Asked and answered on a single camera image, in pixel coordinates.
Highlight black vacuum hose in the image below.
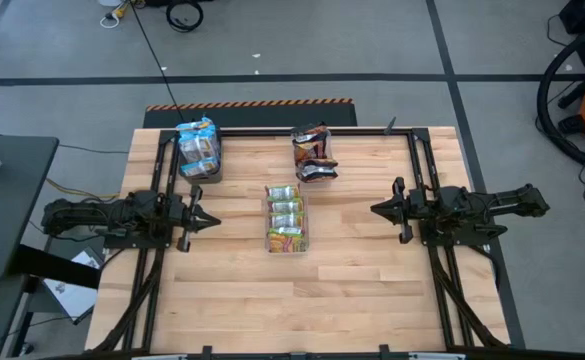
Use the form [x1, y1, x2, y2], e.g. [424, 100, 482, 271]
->
[536, 24, 585, 176]

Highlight black desk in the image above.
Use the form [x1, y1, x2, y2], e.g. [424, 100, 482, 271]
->
[0, 134, 61, 282]

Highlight white paper booklet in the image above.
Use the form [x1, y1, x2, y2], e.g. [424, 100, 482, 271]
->
[41, 247, 104, 321]

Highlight yellow power plug with cord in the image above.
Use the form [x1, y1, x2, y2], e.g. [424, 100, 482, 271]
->
[99, 0, 128, 30]

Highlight black metal table frame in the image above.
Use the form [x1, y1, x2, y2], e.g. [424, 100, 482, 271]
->
[85, 127, 512, 360]

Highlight black hazard-striped floor mat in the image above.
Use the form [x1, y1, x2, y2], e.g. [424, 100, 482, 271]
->
[143, 98, 359, 129]

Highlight coiled black floor cable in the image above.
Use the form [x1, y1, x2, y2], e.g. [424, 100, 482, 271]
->
[165, 0, 206, 34]

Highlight clear plastic bin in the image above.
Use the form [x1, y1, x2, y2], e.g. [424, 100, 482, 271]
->
[290, 123, 335, 183]
[263, 183, 311, 255]

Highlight yellow snack packet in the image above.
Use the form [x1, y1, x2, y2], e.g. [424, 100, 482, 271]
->
[177, 133, 219, 154]

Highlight long black floor cable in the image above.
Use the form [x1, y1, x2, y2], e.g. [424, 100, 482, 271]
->
[129, 0, 189, 129]

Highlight yellow floor cable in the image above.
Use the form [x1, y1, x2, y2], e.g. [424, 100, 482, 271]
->
[46, 177, 121, 201]

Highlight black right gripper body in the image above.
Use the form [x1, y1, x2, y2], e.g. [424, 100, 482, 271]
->
[395, 177, 441, 245]

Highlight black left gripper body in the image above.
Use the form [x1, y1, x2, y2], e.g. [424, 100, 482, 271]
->
[164, 184, 204, 253]

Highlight dark grey plastic bin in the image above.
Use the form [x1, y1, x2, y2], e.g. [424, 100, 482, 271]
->
[174, 124, 223, 185]

